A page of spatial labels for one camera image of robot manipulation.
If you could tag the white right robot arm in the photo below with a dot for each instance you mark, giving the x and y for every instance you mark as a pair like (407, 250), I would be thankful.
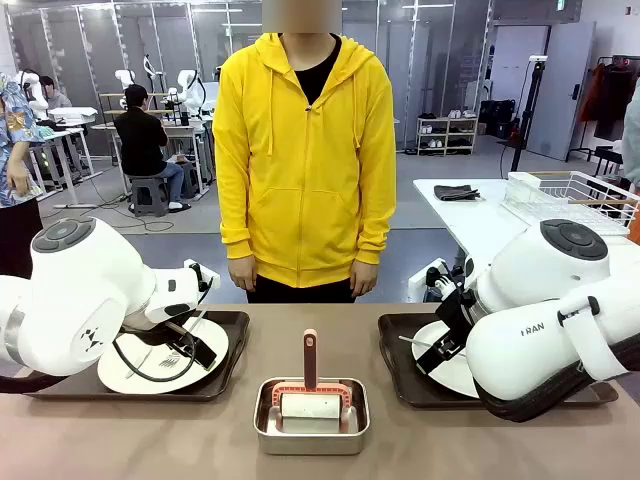
(530, 350)

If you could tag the metal rectangular container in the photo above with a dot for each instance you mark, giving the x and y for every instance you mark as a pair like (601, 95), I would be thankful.
(310, 445)

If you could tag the white shoe rack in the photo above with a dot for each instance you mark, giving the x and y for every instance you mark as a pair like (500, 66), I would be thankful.
(445, 135)

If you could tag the black luggage bags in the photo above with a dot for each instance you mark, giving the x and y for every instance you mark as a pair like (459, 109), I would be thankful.
(497, 117)

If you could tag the left forearm in yellow sleeve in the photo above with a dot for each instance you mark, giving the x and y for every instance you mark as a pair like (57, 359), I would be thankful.
(375, 225)

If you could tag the grey door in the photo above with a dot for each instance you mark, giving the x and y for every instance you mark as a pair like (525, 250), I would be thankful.
(560, 90)

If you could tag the person's left hand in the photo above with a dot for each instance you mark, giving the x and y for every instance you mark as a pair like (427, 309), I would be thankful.
(363, 277)

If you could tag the clothes rack with garments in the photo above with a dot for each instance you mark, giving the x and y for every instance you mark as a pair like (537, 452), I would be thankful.
(615, 100)

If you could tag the person in yellow hoodie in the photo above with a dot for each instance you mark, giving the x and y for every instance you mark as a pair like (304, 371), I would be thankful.
(305, 175)

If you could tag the patterned shirt person's hand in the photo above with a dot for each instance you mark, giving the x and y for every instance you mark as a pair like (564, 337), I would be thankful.
(18, 180)

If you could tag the person's right hand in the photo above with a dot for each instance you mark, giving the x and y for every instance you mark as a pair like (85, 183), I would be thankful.
(242, 275)

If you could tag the white round plate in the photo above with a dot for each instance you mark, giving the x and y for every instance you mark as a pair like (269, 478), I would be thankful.
(120, 372)
(450, 380)

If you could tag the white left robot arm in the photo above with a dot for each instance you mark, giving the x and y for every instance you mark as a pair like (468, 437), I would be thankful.
(75, 280)

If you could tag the seated person in black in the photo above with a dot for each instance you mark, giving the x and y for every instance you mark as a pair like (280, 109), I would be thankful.
(137, 140)

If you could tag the folded grey cloth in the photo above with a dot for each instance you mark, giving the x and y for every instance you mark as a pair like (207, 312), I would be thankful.
(455, 192)

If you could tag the pink lint roller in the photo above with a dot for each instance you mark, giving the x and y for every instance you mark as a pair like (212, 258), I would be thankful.
(310, 350)

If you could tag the silver table knife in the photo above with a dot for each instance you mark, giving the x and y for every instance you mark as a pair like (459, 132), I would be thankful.
(139, 363)

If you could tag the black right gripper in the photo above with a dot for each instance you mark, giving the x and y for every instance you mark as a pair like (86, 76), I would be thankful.
(452, 320)

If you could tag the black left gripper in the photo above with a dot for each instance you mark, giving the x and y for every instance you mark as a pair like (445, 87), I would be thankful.
(197, 347)

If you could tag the black tripod stand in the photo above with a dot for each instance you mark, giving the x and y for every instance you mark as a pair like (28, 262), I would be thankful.
(530, 100)

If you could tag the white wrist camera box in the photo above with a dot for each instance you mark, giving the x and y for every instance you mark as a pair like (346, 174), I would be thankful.
(165, 312)

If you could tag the person in patterned shirt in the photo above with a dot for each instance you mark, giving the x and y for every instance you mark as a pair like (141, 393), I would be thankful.
(15, 125)

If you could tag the grey plastic stool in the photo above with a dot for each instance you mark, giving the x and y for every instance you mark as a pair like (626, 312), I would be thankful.
(147, 195)

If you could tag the white side table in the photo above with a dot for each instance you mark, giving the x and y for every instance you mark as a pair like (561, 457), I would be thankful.
(465, 215)

